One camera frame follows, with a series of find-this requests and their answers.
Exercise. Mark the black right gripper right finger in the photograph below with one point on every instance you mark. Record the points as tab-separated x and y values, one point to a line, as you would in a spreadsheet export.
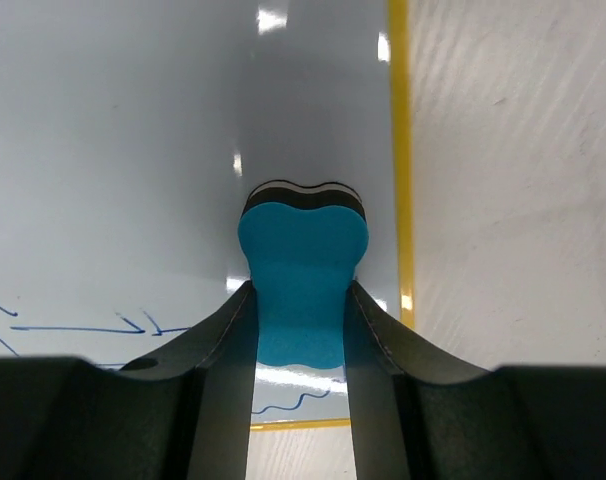
418	412

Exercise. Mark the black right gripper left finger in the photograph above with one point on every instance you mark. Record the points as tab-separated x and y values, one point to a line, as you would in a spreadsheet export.
181	411

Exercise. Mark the blue foam whiteboard eraser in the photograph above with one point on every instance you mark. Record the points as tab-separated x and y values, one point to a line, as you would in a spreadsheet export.
302	245

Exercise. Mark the yellow framed small whiteboard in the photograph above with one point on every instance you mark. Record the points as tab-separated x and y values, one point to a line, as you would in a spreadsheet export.
131	135

